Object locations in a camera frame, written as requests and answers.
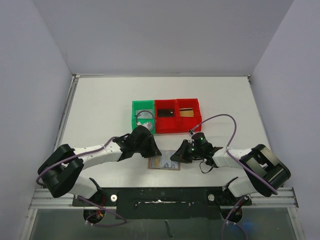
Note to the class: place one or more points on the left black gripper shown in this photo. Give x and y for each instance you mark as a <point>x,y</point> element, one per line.
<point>153,151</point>

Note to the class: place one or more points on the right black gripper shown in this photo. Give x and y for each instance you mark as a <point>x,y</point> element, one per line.
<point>187,151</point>

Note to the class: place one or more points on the tan leather card holder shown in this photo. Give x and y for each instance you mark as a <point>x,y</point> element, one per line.
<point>165,154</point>

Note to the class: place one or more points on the light blue VIP card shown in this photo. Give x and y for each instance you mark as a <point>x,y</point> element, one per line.
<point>169,164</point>

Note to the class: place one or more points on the red double plastic bin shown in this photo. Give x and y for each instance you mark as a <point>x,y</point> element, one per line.
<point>176,124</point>

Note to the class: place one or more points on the green plastic bin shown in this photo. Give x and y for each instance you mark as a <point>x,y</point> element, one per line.
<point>142,104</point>

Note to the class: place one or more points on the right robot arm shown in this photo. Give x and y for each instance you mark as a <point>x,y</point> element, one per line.
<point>265,173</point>

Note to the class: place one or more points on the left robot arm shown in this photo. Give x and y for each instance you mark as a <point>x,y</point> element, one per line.
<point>61,172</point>

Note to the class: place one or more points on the silver card in green bin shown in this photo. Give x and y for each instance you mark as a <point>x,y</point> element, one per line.
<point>144,113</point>

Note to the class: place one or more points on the black card in red bin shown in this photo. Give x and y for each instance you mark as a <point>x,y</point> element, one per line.
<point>165,113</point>

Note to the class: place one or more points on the gold card in red bin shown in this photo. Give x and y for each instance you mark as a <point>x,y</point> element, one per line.
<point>186,112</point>

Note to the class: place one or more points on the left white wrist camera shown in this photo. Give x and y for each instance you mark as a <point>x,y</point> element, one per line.
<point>149,125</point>

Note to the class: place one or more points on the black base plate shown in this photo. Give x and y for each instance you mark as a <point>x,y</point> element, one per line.
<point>159,203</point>

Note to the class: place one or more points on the aluminium left rail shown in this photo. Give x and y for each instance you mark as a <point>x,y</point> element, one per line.
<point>66,111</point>

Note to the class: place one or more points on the aluminium rail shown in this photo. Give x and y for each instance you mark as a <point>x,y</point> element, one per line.
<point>42,199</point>
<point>66,111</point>

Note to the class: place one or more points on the aluminium front rail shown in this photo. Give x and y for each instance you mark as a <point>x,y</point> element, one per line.
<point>42,199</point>

